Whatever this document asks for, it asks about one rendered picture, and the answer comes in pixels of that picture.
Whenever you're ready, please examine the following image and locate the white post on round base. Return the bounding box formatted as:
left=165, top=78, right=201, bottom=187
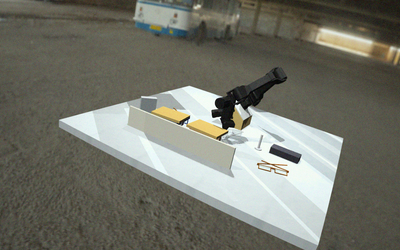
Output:
left=255, top=134, right=263, bottom=151

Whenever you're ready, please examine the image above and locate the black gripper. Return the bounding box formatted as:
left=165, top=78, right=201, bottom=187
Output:
left=220, top=107, right=235, bottom=130

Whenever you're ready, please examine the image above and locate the beige flat panel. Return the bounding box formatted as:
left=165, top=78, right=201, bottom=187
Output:
left=127, top=106, right=236, bottom=169

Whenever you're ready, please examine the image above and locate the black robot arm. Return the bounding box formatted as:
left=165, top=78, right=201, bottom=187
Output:
left=211, top=67, right=287, bottom=118

